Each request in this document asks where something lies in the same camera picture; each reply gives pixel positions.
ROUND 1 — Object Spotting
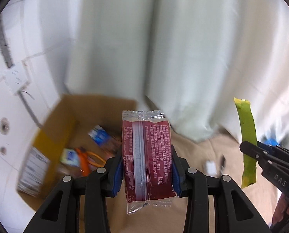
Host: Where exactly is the dark red snack packet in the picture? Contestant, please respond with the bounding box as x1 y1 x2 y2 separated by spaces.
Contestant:
121 110 176 215

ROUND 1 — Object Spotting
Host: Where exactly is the green yellow snack stick packet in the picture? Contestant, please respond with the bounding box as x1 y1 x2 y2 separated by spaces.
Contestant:
234 98 257 188

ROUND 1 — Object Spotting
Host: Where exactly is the person's right hand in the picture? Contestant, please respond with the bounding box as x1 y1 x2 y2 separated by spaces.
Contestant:
272 194 289 225

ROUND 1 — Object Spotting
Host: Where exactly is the blue packet at edge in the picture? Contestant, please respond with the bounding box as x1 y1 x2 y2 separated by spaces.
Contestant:
262 136 283 147

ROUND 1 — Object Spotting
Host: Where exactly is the white power adapter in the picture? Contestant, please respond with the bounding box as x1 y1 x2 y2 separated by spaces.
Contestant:
204 160 217 177

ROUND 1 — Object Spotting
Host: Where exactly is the yellow blue tissue pack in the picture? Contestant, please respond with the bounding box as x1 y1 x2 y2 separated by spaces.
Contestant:
60 148 80 167

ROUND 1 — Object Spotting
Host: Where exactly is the blue white tissue pack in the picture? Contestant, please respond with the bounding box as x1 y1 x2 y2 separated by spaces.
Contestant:
88 125 110 147

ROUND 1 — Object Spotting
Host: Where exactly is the brown cardboard box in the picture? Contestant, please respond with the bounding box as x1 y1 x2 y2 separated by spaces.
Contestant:
17 95 137 211

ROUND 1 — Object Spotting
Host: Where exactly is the white shipping label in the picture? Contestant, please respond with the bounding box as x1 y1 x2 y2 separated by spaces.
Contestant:
17 147 50 197

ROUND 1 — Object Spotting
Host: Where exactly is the pale green curtain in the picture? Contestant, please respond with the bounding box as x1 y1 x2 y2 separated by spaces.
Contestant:
65 0 289 141

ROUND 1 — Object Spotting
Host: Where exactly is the white wall socket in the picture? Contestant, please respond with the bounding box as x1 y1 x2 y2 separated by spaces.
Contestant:
4 63 30 95

